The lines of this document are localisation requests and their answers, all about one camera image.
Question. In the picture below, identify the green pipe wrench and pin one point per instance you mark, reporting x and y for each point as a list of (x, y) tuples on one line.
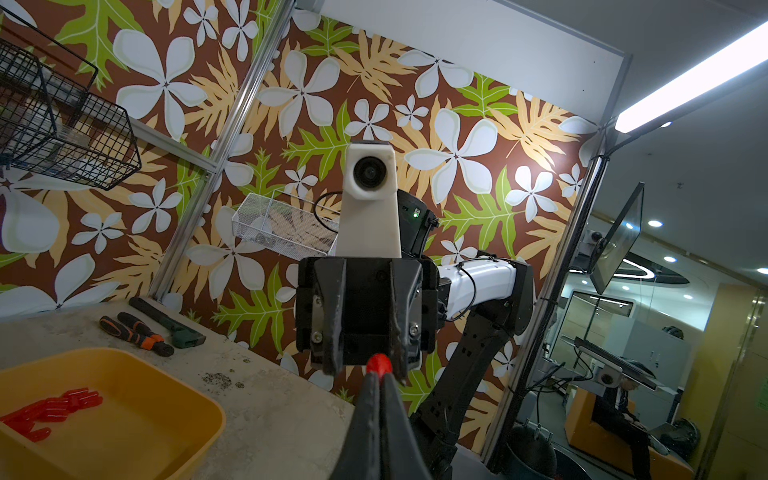
[(182, 337)]

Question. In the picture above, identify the wall mounted monitor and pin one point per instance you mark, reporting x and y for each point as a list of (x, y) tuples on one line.
[(610, 250)]

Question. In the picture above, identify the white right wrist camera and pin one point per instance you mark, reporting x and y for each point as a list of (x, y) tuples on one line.
[(369, 219)]

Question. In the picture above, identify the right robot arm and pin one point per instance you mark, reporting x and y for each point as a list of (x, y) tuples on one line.
[(495, 296)]

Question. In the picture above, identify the yellow plastic tray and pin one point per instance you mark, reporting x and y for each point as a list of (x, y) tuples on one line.
[(146, 424)]

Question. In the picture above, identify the white mesh basket right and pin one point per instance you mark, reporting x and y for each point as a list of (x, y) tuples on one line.
[(287, 225)]

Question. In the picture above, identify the orange handled pliers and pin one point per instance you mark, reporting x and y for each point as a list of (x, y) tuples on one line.
[(131, 329)]

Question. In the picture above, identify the pile of red sleeves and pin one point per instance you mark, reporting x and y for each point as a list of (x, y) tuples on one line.
[(32, 421)]

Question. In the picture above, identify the black wire basket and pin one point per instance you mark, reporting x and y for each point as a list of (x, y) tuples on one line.
[(54, 126)]

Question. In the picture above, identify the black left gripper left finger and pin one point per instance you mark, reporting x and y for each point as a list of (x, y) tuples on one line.
[(360, 456)]

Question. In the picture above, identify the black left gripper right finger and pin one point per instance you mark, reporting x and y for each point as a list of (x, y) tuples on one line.
[(400, 456)]

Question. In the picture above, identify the red screw protection sleeve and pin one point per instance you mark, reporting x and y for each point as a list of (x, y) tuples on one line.
[(379, 364)]

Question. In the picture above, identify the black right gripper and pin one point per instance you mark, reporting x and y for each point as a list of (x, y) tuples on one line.
[(348, 309)]

